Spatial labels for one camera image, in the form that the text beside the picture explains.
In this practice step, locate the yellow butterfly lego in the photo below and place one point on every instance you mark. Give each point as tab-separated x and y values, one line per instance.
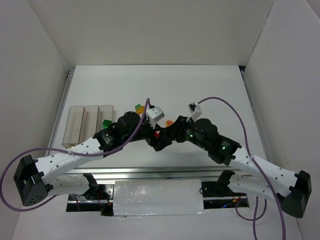
168	123

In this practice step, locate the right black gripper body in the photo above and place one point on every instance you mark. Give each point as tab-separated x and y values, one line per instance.
178	128

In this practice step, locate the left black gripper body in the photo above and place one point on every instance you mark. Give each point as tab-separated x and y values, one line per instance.
152	136

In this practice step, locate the aluminium frame rail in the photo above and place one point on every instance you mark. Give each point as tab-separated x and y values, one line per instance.
172	87

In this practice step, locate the red green lego brick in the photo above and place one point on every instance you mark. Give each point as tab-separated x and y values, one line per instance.
157	134

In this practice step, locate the clear container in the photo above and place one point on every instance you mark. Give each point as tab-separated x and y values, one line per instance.
73	126
105	112
88	122

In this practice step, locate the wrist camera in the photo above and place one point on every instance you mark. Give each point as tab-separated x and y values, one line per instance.
154	114
195	112

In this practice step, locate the white taped panel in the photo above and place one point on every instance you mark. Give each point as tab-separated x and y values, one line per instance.
158	198

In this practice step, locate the green printed lego brick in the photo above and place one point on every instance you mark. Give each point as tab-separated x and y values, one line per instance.
106	123

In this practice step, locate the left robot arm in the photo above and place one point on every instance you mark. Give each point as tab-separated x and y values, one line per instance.
39	178

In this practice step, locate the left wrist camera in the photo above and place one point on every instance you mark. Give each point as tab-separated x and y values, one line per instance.
154	114

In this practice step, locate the green yellow striped lego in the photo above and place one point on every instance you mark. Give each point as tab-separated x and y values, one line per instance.
139	109

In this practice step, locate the clear container right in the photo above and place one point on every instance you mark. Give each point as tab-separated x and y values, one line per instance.
105	112

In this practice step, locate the clear container left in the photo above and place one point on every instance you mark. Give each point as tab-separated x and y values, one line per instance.
73	126

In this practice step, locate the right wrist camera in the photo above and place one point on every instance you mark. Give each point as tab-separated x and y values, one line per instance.
195	112

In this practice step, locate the clear container middle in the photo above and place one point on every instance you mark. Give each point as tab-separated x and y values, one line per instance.
88	122

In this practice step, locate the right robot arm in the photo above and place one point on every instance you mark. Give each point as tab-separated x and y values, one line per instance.
266	180

